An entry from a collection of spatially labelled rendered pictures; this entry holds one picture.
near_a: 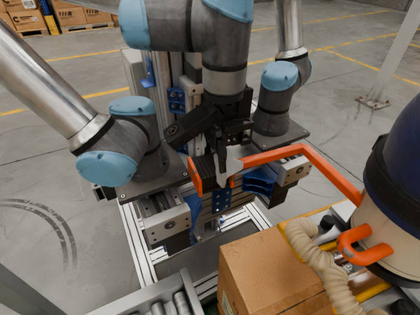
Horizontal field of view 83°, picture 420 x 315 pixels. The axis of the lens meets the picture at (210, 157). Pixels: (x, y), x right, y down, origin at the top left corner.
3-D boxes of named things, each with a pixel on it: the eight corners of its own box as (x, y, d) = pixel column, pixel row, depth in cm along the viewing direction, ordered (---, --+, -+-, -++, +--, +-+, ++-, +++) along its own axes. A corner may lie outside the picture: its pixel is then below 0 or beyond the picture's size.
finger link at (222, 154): (229, 174, 47) (225, 131, 44) (222, 176, 46) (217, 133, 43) (220, 166, 51) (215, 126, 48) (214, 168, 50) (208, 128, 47)
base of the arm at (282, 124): (242, 120, 96) (245, 98, 90) (272, 112, 102) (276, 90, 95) (265, 141, 86) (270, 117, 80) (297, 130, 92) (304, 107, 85)
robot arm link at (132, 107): (165, 130, 74) (159, 90, 65) (152, 159, 64) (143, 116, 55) (129, 127, 76) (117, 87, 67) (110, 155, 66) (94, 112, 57)
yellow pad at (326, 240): (300, 264, 52) (307, 254, 48) (275, 227, 59) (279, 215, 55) (411, 217, 61) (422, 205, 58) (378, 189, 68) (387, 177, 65)
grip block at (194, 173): (199, 197, 52) (199, 182, 49) (187, 172, 58) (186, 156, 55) (234, 187, 54) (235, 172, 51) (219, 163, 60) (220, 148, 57)
